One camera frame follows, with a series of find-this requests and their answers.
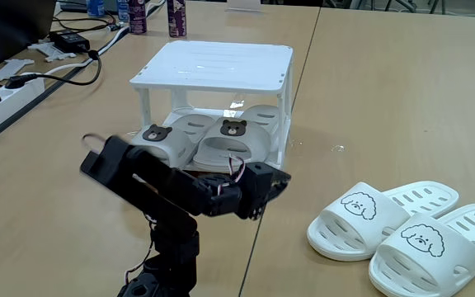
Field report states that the grey bear-print slipper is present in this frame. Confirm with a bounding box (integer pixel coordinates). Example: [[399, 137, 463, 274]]
[[129, 113, 219, 169], [191, 104, 282, 173]]

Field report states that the white dog-print slipper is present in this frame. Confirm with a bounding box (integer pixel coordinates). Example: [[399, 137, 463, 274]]
[[306, 180, 460, 262], [368, 202, 475, 297]]

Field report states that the white two-shelf shoe rack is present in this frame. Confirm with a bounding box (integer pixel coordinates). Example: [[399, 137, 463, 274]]
[[129, 40, 294, 177]]

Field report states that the white plastic stand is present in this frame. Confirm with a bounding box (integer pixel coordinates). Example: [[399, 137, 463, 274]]
[[225, 0, 263, 13]]

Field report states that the purple drink can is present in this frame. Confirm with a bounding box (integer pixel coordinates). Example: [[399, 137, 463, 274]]
[[166, 0, 188, 39], [128, 0, 148, 35]]

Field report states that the blue labelled bottle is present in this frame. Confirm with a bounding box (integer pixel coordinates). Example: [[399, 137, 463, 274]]
[[85, 0, 106, 18], [115, 0, 130, 23]]

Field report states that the black power adapter brick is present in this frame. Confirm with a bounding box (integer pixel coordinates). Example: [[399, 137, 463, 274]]
[[49, 29, 92, 54]]

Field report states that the white flat plastic part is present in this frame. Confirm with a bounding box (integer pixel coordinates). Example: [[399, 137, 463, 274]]
[[0, 58, 35, 82], [26, 40, 78, 64]]

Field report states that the white power strip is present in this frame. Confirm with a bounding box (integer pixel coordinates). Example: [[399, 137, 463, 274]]
[[0, 75, 46, 144]]

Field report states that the black laptop screen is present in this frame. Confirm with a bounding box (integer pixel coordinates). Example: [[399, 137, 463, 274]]
[[0, 0, 57, 74]]

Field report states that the white cable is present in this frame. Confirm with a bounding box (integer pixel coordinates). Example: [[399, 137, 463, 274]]
[[19, 0, 167, 79]]

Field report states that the black power cable with plug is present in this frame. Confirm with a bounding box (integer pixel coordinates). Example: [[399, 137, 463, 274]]
[[4, 49, 103, 90]]

